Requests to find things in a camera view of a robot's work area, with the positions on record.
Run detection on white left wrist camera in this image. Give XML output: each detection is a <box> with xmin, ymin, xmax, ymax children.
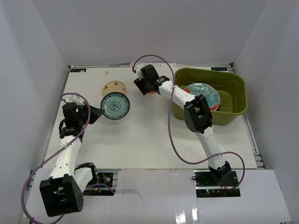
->
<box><xmin>64</xmin><ymin>94</ymin><xmax>84</xmax><ymax>105</ymax></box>

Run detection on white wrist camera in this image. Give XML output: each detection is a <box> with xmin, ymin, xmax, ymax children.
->
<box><xmin>133</xmin><ymin>63</ymin><xmax>145</xmax><ymax>80</ymax></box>
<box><xmin>64</xmin><ymin>94</ymin><xmax>84</xmax><ymax>105</ymax></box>

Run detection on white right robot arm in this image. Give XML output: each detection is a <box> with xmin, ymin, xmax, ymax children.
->
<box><xmin>132</xmin><ymin>64</ymin><xmax>231</xmax><ymax>186</ymax></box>

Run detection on cream floral small plate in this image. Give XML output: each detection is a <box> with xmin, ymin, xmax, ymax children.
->
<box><xmin>102</xmin><ymin>81</ymin><xmax>127</xmax><ymax>96</ymax></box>

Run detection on blue white patterned plate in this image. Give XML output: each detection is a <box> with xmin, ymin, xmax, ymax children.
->
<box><xmin>100</xmin><ymin>92</ymin><xmax>130</xmax><ymax>120</ymax></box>

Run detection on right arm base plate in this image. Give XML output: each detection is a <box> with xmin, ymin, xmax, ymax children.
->
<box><xmin>192</xmin><ymin>171</ymin><xmax>241</xmax><ymax>198</ymax></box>

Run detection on white paper sheets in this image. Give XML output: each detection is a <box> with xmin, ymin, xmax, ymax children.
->
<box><xmin>135</xmin><ymin>62</ymin><xmax>176</xmax><ymax>68</ymax></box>

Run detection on black label sticker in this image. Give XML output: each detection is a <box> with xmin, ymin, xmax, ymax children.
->
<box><xmin>70</xmin><ymin>68</ymin><xmax>86</xmax><ymax>73</ymax></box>
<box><xmin>211</xmin><ymin>67</ymin><xmax>228</xmax><ymax>71</ymax></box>

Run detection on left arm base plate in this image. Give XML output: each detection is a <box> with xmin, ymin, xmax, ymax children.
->
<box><xmin>95</xmin><ymin>172</ymin><xmax>114</xmax><ymax>191</ymax></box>

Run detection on red teal floral plate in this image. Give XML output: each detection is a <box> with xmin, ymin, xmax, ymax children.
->
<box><xmin>183</xmin><ymin>83</ymin><xmax>221</xmax><ymax>111</ymax></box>

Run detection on olive green plastic bin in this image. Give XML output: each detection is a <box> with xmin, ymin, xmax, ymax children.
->
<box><xmin>175</xmin><ymin>68</ymin><xmax>248</xmax><ymax>126</ymax></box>

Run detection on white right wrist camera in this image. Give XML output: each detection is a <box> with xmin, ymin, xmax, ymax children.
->
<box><xmin>133</xmin><ymin>63</ymin><xmax>145</xmax><ymax>80</ymax></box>

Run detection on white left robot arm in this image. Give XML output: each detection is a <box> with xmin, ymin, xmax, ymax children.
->
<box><xmin>39</xmin><ymin>102</ymin><xmax>104</xmax><ymax>217</ymax></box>

